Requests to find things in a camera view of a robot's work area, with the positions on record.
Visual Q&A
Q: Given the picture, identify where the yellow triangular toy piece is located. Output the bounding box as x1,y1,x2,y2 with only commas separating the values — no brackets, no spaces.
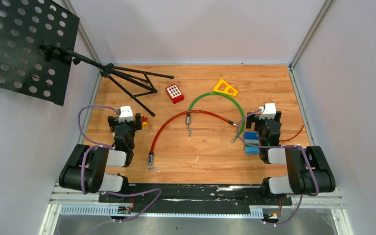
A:
212,79,238,97

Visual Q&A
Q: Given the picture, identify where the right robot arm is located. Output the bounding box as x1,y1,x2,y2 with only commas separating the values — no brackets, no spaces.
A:
244,111,336,205

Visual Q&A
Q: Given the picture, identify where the green cable lock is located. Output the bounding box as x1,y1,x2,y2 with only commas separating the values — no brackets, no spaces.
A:
188,92,245,143

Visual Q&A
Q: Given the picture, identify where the grey slotted cable duct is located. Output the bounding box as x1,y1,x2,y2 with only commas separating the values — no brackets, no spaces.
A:
60,204,264,219

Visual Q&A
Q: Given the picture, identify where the red cable lock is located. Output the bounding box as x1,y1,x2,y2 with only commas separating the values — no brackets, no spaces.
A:
147,110,237,172

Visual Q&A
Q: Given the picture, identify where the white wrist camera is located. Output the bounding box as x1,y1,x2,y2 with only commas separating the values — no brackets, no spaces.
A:
259,103,277,119
118,106,134,123

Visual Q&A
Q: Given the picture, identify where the red green toy car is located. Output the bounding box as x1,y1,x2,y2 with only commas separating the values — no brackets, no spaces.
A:
141,115,148,127

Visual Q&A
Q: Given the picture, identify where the thin red wire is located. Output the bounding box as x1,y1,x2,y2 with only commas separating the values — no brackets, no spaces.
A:
279,124,306,142

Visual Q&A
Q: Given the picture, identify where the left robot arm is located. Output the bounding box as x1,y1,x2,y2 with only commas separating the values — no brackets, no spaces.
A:
59,113,145,202

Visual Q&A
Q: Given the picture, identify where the blue green white brick stack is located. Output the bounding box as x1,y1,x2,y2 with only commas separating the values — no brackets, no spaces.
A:
243,132,259,155

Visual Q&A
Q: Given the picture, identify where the black perforated music stand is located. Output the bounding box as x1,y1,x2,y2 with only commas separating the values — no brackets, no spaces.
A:
0,0,157,106

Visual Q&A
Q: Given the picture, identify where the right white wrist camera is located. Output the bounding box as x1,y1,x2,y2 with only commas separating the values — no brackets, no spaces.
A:
259,103,277,119

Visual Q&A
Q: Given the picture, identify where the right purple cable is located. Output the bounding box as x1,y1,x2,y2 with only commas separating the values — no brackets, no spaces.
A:
235,109,320,227

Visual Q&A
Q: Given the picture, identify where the red window toy brick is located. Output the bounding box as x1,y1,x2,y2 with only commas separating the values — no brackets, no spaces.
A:
165,84,184,104

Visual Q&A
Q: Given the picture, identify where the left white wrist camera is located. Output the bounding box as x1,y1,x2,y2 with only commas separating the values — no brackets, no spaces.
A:
118,106,134,123

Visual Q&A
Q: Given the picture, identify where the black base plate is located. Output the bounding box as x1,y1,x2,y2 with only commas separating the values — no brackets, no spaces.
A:
98,183,292,214

